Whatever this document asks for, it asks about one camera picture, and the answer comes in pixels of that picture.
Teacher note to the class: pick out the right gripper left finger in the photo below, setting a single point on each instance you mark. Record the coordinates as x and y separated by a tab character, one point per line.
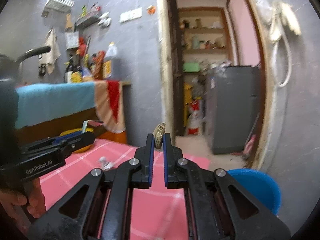
99	206

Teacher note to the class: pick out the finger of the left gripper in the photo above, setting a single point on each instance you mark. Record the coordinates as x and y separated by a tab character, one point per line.
75	143
66	135

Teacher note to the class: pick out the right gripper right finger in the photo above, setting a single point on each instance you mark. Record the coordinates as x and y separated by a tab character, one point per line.
217	206

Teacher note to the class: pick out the person's left hand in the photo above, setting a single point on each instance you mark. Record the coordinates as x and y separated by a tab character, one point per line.
36	207

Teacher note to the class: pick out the yellow plastic bowl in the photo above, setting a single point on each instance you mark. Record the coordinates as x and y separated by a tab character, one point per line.
87	147

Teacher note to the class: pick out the teal orange red towel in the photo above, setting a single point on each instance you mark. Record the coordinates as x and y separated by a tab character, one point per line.
42	102

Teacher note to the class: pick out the blue plastic bucket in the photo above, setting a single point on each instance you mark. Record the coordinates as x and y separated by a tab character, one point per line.
260	185

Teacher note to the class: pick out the pink checked tablecloth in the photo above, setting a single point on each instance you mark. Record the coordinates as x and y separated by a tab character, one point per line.
157	213

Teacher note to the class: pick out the dark sauce bottle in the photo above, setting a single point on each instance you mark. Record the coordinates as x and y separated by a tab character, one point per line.
69	69

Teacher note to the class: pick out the orange snack bag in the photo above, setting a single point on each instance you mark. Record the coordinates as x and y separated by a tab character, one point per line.
98	71

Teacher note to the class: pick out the large oil jug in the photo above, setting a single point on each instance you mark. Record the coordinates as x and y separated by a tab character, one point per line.
111	65

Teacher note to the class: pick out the hanging beige cloth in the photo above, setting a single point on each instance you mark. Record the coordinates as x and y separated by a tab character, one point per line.
48	59

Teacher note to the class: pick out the red white rice sack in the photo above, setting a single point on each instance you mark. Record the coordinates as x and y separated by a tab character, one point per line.
195	118

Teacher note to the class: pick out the grey washing machine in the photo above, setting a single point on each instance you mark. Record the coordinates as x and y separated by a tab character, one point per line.
232	107

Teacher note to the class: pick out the green box on shelf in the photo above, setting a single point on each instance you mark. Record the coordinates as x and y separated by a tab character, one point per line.
191	67

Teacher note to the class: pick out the wooden shelf unit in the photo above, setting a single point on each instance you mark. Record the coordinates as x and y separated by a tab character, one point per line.
205	35

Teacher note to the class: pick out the white rubber gloves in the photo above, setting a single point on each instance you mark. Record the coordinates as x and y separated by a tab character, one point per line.
282	15

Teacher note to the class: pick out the black pan with handle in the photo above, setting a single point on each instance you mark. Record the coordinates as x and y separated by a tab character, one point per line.
10	69

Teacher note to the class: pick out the grey wall shelf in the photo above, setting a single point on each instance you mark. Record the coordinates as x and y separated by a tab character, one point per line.
86	21

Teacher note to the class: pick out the white wall switch plate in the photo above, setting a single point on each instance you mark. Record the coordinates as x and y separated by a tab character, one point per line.
130	15

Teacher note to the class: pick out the white wall basket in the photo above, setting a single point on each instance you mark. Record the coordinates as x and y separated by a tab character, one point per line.
63	6

